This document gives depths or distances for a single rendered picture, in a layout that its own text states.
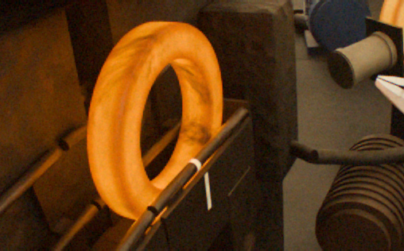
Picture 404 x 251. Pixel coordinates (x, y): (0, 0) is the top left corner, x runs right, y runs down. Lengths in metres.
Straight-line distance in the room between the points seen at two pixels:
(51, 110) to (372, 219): 0.46
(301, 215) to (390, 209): 0.85
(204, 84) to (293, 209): 1.13
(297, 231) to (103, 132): 1.17
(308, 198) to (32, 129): 1.30
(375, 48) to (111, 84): 0.49
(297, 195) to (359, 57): 0.94
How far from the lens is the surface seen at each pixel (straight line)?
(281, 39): 0.68
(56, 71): 0.49
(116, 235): 0.54
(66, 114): 0.50
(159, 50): 0.47
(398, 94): 0.55
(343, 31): 2.57
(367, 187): 0.80
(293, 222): 1.60
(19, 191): 0.46
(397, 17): 0.86
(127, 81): 0.44
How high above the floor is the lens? 0.98
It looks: 26 degrees down
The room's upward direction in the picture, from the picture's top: 8 degrees counter-clockwise
